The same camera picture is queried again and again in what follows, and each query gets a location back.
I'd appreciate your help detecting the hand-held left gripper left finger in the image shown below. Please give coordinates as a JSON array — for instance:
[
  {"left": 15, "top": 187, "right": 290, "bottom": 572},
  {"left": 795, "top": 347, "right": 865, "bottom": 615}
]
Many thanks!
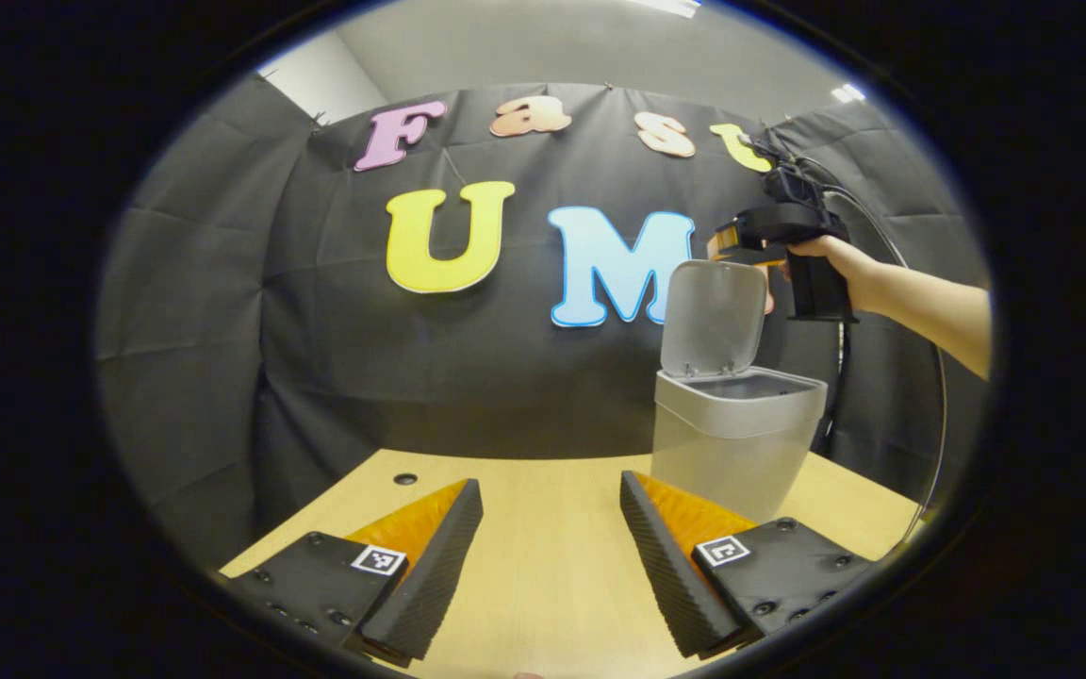
[{"left": 222, "top": 478, "right": 485, "bottom": 669}]

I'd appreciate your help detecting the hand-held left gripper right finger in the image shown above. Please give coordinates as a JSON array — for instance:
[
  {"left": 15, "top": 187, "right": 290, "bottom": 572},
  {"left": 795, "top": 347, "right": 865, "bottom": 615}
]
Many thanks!
[{"left": 619, "top": 471, "right": 874, "bottom": 659}]

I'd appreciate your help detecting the grey desktop garbage bin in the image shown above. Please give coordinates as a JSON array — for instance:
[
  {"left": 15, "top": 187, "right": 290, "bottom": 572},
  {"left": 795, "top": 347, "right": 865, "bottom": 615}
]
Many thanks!
[{"left": 650, "top": 260, "right": 829, "bottom": 525}]

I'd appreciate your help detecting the wooden desktop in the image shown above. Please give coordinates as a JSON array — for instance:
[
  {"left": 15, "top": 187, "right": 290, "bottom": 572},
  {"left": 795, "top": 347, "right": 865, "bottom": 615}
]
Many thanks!
[{"left": 220, "top": 448, "right": 921, "bottom": 679}]

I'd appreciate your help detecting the black backdrop cloth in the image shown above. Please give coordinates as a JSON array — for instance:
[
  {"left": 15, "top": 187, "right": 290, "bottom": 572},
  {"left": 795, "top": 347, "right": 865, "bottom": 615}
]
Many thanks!
[{"left": 95, "top": 83, "right": 992, "bottom": 567}]

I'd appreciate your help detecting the thin grey gripper cable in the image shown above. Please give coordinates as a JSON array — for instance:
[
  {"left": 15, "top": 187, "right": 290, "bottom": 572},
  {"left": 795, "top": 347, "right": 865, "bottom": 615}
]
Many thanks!
[{"left": 793, "top": 156, "right": 947, "bottom": 548}]

